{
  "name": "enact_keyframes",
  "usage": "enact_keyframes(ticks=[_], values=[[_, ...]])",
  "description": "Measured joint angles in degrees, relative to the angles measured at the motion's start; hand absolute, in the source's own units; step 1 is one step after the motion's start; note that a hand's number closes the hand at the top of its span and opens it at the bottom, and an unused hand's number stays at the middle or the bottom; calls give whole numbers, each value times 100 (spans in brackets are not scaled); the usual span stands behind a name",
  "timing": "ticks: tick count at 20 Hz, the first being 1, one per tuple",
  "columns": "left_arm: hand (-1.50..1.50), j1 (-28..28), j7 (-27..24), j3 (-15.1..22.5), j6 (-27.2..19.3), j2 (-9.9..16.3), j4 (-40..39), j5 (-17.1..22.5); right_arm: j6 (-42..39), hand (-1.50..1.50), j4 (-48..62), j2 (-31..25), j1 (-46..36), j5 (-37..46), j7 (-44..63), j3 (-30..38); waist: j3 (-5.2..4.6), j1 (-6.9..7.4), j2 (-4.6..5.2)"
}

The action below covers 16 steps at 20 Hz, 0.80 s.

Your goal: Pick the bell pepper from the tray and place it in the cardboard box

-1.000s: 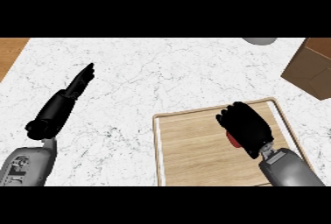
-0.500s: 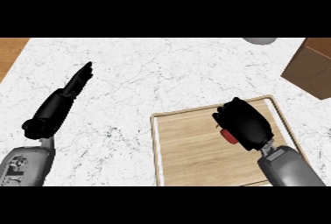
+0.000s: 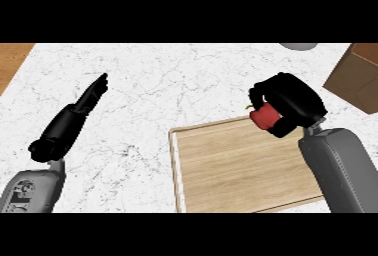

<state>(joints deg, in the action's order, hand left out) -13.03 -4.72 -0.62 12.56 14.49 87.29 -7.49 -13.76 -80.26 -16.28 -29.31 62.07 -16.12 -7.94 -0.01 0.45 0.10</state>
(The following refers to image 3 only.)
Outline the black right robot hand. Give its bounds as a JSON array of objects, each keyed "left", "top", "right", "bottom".
[{"left": 247, "top": 71, "right": 330, "bottom": 139}]

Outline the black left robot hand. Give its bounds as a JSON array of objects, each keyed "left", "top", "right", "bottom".
[{"left": 27, "top": 72, "right": 110, "bottom": 164}]

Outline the red bell pepper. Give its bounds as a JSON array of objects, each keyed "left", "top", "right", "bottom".
[{"left": 244, "top": 102, "right": 284, "bottom": 131}]

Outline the brown cardboard box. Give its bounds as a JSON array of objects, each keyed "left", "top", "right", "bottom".
[{"left": 322, "top": 43, "right": 378, "bottom": 115}]

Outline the pale wooden tray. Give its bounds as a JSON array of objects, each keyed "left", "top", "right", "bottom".
[{"left": 167, "top": 115, "right": 327, "bottom": 214}]

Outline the grey round object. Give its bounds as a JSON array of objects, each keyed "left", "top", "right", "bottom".
[{"left": 278, "top": 43, "right": 321, "bottom": 52}]

